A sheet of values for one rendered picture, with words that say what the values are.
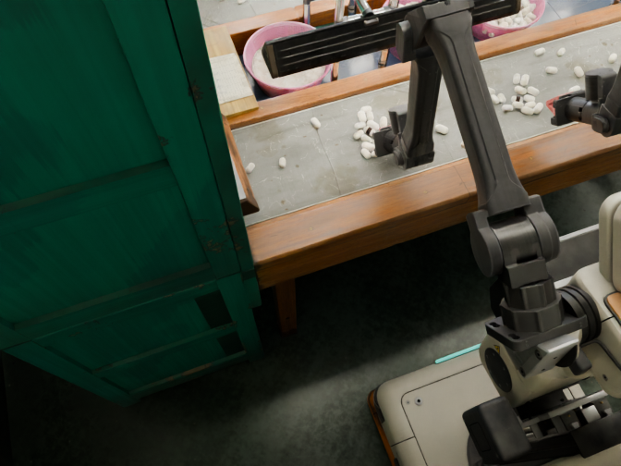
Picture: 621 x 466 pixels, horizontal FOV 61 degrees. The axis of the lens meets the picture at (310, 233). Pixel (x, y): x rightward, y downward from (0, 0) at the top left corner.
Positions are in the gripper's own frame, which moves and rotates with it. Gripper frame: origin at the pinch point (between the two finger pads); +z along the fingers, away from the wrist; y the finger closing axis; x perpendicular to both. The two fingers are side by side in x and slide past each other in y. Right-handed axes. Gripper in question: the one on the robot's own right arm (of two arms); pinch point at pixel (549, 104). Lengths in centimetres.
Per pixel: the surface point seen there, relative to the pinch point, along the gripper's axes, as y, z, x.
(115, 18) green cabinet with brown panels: 95, -58, -41
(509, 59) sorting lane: -7.8, 27.4, -7.8
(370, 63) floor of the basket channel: 30, 46, -14
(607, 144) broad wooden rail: -15.8, -3.0, 14.9
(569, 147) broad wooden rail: -5.5, -1.0, 13.3
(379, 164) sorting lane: 44.5, 11.4, 6.7
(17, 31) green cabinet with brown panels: 104, -57, -41
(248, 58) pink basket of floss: 67, 47, -24
